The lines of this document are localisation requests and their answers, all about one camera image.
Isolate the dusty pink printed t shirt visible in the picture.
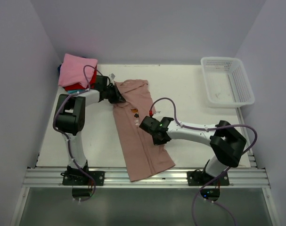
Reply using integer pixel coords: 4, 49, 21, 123
113, 80, 175, 180

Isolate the red t shirt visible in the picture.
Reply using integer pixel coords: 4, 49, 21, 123
64, 70, 97, 93

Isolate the teal t shirt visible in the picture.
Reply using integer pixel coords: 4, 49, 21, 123
57, 63, 87, 95

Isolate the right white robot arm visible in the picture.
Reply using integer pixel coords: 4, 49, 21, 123
139, 116, 246, 185

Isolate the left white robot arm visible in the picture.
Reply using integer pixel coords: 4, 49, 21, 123
53, 75, 126, 185

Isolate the white plastic basket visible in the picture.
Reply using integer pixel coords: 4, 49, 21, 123
201, 57, 255, 108

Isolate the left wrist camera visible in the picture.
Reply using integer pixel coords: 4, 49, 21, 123
108, 73, 115, 83

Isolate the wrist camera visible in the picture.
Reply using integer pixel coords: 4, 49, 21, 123
108, 73, 115, 83
149, 110, 162, 117

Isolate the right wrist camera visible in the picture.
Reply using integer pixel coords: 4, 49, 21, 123
149, 110, 162, 117

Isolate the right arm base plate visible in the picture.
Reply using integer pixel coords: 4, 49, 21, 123
187, 169, 230, 186

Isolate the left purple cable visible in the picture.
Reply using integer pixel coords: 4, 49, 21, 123
52, 65, 98, 202

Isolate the purple cable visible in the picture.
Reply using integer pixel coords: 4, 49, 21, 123
52, 65, 98, 202
150, 97, 258, 226

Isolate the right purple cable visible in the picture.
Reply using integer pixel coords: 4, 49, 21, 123
150, 97, 258, 226

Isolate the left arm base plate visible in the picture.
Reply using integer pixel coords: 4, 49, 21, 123
60, 171, 105, 186

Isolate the aluminium mounting rail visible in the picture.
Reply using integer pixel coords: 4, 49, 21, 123
22, 167, 270, 188

